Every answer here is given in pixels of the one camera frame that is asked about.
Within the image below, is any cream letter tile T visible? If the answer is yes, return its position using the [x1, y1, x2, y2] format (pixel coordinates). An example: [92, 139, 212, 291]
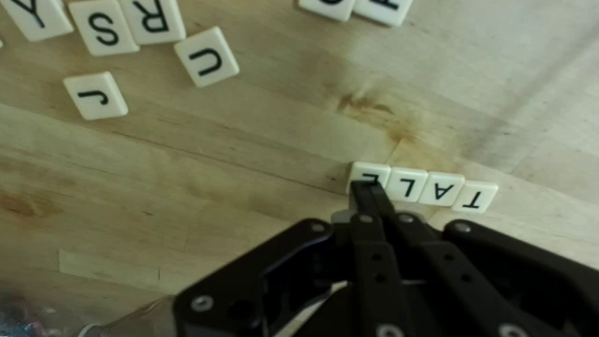
[451, 180, 502, 216]

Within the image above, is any cream letter tile R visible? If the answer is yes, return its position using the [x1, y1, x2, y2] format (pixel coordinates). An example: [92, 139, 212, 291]
[118, 0, 187, 47]

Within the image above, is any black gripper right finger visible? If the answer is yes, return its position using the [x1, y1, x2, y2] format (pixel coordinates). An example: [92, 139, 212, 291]
[373, 182, 599, 337]

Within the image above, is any cream letter tile H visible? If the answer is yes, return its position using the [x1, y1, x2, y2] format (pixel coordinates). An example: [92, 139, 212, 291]
[352, 0, 416, 28]

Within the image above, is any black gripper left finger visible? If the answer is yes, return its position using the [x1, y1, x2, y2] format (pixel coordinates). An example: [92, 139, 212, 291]
[172, 182, 401, 337]

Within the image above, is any cream letter tile Y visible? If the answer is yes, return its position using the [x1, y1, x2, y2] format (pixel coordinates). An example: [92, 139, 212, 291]
[0, 0, 75, 43]

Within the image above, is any cream letter tile L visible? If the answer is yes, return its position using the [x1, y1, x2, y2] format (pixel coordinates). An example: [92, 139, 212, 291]
[384, 165, 431, 204]

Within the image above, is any cream letter tile A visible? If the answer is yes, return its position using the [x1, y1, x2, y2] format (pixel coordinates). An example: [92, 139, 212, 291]
[418, 173, 468, 210]

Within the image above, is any cream letter tile S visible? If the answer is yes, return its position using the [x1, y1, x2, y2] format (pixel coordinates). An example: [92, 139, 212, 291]
[66, 0, 142, 58]

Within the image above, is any cream letter tile U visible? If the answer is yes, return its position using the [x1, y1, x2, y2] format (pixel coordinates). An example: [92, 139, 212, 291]
[172, 25, 242, 90]

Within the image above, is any cream letter tile J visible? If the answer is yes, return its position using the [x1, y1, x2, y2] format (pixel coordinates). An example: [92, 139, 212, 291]
[62, 70, 131, 122]

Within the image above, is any cream letter tile O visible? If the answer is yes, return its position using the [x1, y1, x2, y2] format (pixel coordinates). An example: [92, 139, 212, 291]
[296, 0, 358, 25]

